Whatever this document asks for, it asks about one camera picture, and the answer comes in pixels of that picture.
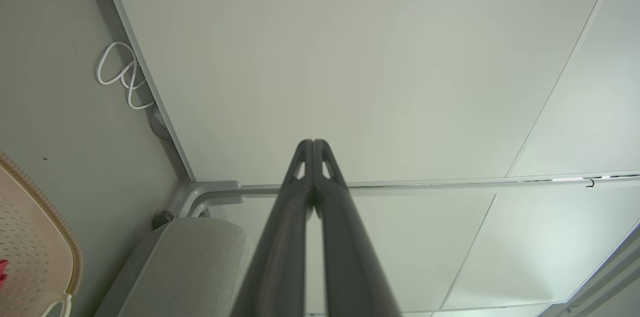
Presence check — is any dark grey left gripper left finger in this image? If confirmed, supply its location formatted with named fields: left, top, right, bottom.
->
left=230, top=139, right=315, bottom=317

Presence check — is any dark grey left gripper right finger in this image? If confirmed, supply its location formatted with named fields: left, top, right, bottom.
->
left=313, top=139, right=403, bottom=317

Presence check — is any grey upholstered furniture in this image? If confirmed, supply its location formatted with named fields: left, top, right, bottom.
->
left=94, top=216, right=251, bottom=317

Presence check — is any grey partition foot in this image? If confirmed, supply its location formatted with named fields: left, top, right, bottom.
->
left=149, top=106, right=174, bottom=141

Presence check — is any beige perforated plastic laundry basket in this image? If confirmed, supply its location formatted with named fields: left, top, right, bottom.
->
left=0, top=151, right=84, bottom=317

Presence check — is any grey metal partition frame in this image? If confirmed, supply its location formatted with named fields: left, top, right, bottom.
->
left=95, top=0, right=640, bottom=219

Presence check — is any white coiled cable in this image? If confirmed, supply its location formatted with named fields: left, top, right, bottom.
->
left=95, top=41, right=156, bottom=111

